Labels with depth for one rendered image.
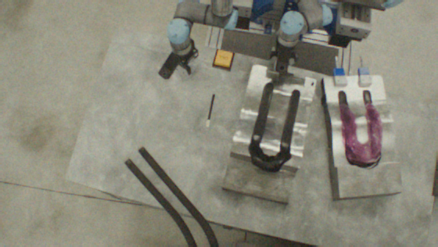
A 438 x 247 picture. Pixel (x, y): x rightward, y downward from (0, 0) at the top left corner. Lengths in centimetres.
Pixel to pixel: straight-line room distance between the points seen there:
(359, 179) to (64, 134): 177
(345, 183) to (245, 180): 38
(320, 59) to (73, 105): 149
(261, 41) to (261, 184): 111
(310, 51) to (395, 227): 120
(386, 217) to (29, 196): 199
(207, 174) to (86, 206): 108
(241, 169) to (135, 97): 53
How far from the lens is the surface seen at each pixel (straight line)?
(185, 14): 162
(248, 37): 266
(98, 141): 191
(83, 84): 290
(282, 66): 176
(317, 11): 166
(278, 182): 177
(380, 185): 180
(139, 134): 188
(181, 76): 188
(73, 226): 274
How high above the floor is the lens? 259
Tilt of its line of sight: 74 degrees down
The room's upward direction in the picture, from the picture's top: 2 degrees counter-clockwise
